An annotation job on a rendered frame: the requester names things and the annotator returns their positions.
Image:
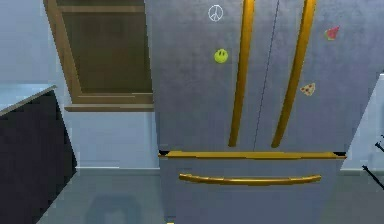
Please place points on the black kitchen counter cabinet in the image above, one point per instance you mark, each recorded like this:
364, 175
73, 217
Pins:
31, 156

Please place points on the grey steel fridge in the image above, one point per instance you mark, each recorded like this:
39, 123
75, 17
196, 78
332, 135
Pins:
200, 110

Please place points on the yellow smiley face magnet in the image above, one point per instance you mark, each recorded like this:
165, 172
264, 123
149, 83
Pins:
221, 56

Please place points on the white peace sign magnet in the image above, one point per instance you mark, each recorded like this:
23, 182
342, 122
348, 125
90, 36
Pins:
215, 13

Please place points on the brown wooden framed window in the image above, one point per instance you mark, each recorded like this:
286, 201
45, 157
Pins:
106, 53

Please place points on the pizza slice magnet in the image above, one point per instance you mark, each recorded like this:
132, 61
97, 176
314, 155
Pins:
308, 89

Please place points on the red watermelon slice magnet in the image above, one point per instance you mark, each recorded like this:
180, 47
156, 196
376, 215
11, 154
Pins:
332, 33

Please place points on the white cabinet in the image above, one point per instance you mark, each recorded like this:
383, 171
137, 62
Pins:
366, 133

